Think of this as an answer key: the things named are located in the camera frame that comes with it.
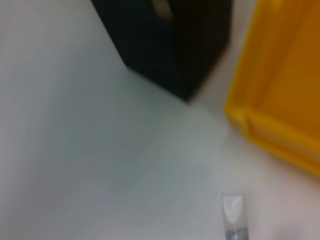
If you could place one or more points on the grey pen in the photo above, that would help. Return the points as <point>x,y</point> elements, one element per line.
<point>234,217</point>

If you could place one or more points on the black mesh pen holder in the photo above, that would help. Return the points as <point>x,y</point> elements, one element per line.
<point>170,45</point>

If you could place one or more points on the yellow plastic bin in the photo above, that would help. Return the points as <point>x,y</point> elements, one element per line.
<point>280,87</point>

